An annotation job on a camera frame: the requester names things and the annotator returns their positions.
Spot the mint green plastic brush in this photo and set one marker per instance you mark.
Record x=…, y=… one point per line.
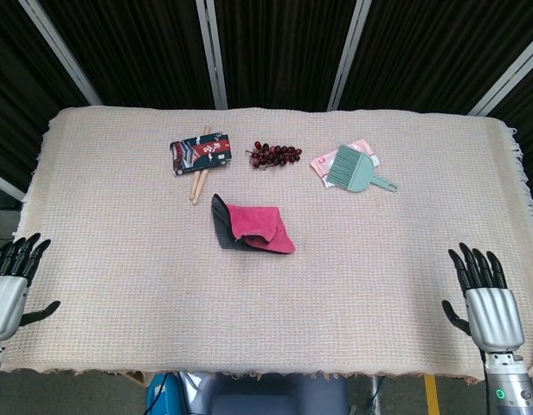
x=351, y=170

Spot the metal table leg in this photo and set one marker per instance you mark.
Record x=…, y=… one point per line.
x=376, y=395

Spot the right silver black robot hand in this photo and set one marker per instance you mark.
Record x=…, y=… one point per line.
x=493, y=317

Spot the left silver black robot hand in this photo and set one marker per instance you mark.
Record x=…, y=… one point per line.
x=7, y=302

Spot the dark patterned snack box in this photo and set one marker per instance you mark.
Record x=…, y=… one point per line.
x=201, y=153

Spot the dark brown pleated curtain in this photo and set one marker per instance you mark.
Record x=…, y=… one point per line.
x=284, y=47

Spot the wooden drumstick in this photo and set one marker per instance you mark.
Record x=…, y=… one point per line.
x=200, y=186
x=194, y=190

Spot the aluminium frame post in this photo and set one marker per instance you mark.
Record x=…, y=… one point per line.
x=7, y=186
x=509, y=73
x=59, y=49
x=212, y=52
x=348, y=56

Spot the red and grey cloth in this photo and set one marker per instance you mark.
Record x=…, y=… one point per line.
x=258, y=225

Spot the beige waffle tablecloth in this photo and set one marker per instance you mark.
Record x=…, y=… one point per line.
x=162, y=281

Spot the dark red grape bunch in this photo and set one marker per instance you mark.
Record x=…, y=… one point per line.
x=273, y=155

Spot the blue-grey robot torso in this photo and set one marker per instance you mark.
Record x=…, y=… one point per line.
x=275, y=395

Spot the bright blue robot base part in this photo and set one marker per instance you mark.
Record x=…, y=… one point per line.
x=160, y=395

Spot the pink paper packet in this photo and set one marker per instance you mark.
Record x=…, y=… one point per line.
x=322, y=163

